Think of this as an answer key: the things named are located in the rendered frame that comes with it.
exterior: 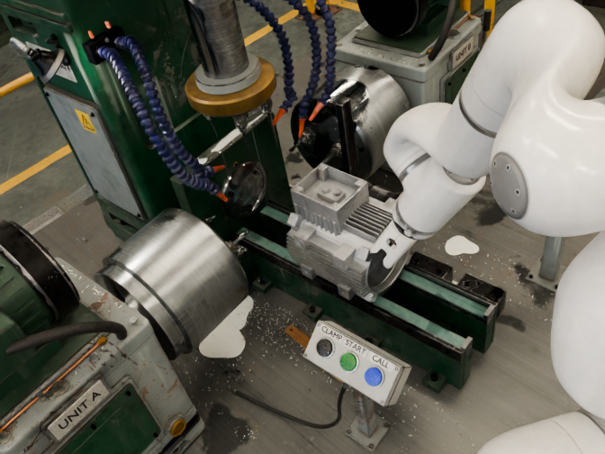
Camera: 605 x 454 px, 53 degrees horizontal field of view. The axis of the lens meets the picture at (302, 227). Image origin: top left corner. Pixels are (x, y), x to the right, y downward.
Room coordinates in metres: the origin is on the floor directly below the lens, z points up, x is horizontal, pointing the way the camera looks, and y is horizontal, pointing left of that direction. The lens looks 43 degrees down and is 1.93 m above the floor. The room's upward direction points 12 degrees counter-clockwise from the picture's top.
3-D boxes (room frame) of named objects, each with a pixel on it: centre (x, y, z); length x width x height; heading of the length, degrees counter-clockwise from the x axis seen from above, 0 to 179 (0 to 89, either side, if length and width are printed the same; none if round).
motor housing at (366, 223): (0.90, -0.09, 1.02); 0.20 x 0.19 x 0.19; 41
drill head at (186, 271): (0.82, 0.32, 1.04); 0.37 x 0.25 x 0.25; 132
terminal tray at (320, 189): (0.93, -0.07, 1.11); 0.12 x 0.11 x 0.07; 41
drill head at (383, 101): (1.28, -0.19, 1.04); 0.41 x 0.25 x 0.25; 132
